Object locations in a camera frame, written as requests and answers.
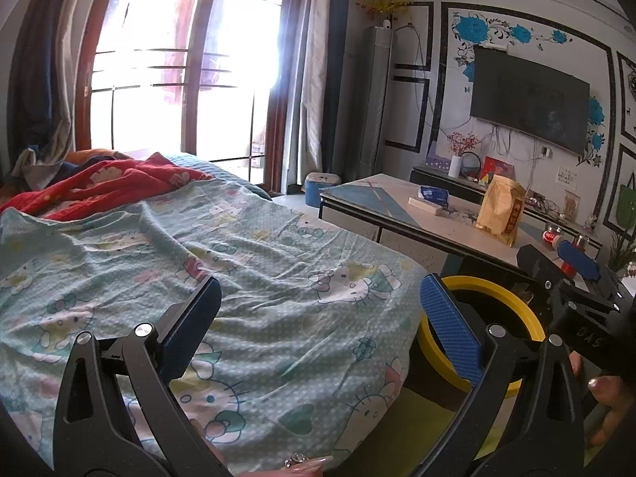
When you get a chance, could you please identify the grey standing air conditioner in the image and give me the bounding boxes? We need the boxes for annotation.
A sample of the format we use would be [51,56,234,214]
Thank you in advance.
[348,25,394,193]

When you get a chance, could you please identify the yellow paper bag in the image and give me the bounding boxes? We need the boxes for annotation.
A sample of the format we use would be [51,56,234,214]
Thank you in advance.
[474,175,527,249]

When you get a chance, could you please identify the person's right hand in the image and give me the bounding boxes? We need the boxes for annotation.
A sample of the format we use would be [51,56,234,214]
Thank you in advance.
[569,350,633,451]

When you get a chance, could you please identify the red printed blanket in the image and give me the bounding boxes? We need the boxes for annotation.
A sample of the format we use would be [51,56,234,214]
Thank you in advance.
[0,151,218,220]

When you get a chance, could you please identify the beige curtain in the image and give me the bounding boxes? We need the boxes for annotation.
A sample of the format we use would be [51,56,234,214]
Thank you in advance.
[45,0,126,176]
[298,0,335,190]

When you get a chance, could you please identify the blue and white bucket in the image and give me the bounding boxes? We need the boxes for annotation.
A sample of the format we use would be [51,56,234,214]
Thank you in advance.
[304,172,343,208]

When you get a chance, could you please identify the yellow rimmed bin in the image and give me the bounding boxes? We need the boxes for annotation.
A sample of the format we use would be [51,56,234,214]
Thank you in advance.
[416,275,547,409]

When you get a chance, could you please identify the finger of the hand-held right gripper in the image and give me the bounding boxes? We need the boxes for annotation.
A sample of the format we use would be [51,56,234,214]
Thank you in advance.
[517,246,566,310]
[556,238,618,285]

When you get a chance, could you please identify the green potted plant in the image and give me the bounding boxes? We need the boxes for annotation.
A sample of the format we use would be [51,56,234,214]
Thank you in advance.
[607,231,636,280]

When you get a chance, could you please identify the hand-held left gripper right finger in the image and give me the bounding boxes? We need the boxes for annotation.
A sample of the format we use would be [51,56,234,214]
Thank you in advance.
[412,273,589,477]

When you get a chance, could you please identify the long white box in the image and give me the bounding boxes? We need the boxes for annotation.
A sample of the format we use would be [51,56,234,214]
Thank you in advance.
[407,195,445,218]

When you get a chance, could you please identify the dark blue curtain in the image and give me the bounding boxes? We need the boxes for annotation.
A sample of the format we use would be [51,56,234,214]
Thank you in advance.
[323,0,357,196]
[7,0,76,156]

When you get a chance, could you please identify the grey cloth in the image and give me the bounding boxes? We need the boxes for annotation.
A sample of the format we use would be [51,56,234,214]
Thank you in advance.
[12,146,69,193]

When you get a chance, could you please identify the orange pillow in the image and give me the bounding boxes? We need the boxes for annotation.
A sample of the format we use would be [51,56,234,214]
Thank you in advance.
[67,148,131,163]

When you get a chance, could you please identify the brown framed glass door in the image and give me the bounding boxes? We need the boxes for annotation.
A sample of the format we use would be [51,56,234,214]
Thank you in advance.
[74,0,312,193]

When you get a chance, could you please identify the black wall television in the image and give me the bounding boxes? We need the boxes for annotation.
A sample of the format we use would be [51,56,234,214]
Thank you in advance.
[469,45,592,157]

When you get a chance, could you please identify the blue quilted cover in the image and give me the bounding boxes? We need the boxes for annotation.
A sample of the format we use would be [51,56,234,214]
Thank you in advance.
[164,153,275,203]

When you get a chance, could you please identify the round desk ornament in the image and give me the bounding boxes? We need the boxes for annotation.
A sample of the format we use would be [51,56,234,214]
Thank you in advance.
[462,151,485,183]

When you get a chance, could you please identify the yellow artificial flowers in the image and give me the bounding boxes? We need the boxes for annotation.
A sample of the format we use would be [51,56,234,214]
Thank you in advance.
[355,0,414,24]

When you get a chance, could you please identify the blue tissue pack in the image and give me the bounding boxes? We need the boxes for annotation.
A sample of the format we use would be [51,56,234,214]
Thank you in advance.
[419,185,450,209]

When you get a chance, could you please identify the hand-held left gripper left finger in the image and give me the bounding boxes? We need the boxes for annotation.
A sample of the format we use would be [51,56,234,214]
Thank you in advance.
[52,275,234,477]

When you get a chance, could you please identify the cat printed light blue bedsheet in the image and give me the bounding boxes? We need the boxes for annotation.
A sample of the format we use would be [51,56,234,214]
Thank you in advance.
[0,179,429,474]

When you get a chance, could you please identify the person's green garment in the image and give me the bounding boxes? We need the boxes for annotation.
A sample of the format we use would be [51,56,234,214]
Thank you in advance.
[392,385,504,459]

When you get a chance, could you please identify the white vase with pink flowers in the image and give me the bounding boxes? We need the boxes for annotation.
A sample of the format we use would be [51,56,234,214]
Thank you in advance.
[444,132,484,179]

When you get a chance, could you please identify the person's left hand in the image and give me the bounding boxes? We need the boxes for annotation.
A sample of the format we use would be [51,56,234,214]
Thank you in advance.
[191,417,335,477]

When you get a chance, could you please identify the red card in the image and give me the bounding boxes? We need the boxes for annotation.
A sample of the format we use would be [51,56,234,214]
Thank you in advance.
[482,155,518,186]

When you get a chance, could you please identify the glass top coffee table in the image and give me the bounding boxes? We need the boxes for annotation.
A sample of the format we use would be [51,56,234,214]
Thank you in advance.
[318,174,548,280]

